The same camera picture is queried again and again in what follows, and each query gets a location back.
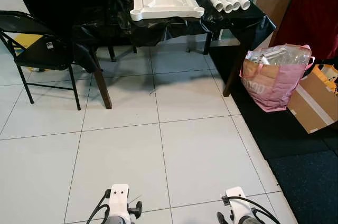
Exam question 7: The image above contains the black floor mat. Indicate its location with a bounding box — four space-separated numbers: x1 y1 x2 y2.
209 44 338 224

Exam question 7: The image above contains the pink shopping bag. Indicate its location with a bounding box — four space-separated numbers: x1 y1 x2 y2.
239 43 316 113

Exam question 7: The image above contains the brown cardboard box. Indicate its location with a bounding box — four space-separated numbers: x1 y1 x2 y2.
287 64 338 134

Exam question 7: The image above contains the clear plastic packaging bundle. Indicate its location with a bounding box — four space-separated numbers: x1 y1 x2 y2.
248 44 312 67

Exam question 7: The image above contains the black folding chair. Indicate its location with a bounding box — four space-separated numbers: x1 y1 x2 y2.
0 10 82 111

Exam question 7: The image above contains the black plastic table cover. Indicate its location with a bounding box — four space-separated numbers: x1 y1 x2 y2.
71 0 276 74

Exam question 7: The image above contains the yellow flat object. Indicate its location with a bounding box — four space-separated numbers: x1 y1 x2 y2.
11 33 44 51

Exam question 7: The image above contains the brown cardboard panel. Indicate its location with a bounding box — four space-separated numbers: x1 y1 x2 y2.
253 0 293 34

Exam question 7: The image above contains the dark red curtain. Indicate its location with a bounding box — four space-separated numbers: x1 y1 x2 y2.
268 0 338 62

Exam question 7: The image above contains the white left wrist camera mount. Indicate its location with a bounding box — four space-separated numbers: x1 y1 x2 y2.
108 183 131 220

